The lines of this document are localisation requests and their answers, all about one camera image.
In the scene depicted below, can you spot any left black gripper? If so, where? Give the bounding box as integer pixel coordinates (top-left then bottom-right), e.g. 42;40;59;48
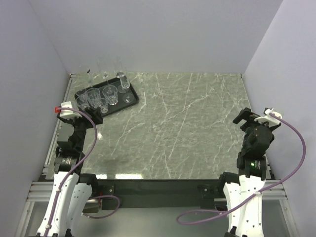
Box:
57;106;102;151

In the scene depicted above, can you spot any small clear shot glass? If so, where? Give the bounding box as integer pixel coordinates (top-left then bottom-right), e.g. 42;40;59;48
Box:
76;96;90;110

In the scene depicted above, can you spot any tiny clear shot glass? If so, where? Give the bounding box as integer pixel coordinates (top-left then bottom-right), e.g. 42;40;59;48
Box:
99;98;109;114

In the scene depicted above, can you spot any clear ribbed tumbler glass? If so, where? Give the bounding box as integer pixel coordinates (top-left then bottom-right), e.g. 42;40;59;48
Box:
87;88;102;108

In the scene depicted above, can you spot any small clear tumbler glass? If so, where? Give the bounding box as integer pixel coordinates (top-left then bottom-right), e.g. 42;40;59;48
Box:
75;88;87;98

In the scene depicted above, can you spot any clear faceted small glass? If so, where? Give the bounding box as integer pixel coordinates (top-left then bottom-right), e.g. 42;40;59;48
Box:
102;85;119;106

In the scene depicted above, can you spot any clear stemmed wine glass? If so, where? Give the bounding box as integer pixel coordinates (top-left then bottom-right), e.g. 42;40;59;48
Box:
79;65;94;88

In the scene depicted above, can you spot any tall clear cylinder glass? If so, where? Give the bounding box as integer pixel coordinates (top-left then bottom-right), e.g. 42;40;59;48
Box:
117;71;133;103

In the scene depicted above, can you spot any round clear stemless glass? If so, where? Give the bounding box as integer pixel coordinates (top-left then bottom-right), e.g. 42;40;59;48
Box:
113;56;125;78

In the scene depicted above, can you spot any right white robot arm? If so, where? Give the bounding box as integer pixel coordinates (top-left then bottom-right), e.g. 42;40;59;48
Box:
217;108;282;237

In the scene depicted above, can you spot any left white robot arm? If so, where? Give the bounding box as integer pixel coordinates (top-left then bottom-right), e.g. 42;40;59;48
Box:
36;107;103;237

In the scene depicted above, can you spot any black plastic tray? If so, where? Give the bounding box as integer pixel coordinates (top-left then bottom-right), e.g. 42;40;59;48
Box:
75;77;139;117

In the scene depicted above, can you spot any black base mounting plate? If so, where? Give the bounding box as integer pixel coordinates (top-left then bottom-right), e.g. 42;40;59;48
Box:
91;179;227;210

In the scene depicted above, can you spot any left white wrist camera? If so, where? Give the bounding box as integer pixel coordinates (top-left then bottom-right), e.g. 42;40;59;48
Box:
54;101;81;119

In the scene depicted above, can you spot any aluminium frame rail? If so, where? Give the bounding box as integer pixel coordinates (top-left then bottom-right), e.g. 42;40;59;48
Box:
26;182;54;202

